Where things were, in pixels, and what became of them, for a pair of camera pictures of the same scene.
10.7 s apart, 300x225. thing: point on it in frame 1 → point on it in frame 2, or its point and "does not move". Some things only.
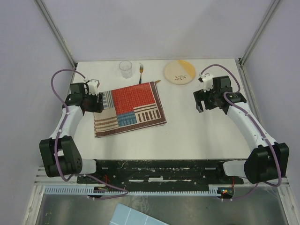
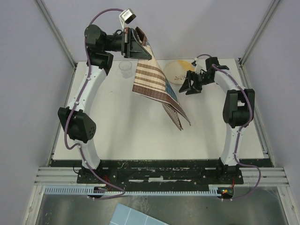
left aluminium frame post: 56,32 does not move
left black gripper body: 93,104 → 127,42
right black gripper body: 209,98 → 198,80
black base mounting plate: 156,172 does not move
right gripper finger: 199,108 → 192,91
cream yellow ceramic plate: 179,72 does not move
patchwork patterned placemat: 129,109 → 149,79
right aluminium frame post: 273,7 does not move
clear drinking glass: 126,67 does not move
